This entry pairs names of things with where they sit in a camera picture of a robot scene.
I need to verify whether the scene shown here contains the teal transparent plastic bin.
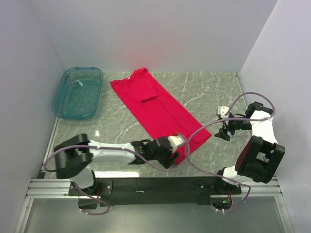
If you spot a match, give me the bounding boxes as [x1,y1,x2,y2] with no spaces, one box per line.
[52,67,104,120]

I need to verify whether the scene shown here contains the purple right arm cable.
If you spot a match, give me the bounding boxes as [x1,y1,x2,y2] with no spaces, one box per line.
[185,91,276,212]

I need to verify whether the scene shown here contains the red t shirt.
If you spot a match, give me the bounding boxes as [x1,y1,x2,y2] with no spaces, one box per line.
[109,67,212,165]

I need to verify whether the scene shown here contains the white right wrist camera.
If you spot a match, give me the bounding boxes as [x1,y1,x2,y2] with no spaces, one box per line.
[217,106,229,119]

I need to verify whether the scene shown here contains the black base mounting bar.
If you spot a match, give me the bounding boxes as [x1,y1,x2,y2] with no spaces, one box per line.
[68,177,242,210]

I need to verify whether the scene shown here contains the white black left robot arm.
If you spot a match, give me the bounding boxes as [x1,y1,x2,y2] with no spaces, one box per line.
[53,133,185,195]

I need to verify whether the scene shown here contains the aluminium frame rail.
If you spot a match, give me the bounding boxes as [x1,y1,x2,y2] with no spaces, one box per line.
[13,116,294,233]

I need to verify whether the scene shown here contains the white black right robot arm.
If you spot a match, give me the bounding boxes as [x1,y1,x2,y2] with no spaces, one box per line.
[213,101,285,194]

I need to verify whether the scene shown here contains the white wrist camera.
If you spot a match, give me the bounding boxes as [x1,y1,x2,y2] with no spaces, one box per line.
[217,106,229,119]
[168,133,187,150]

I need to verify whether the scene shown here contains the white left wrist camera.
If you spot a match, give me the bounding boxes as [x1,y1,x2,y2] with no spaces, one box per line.
[168,133,187,150]

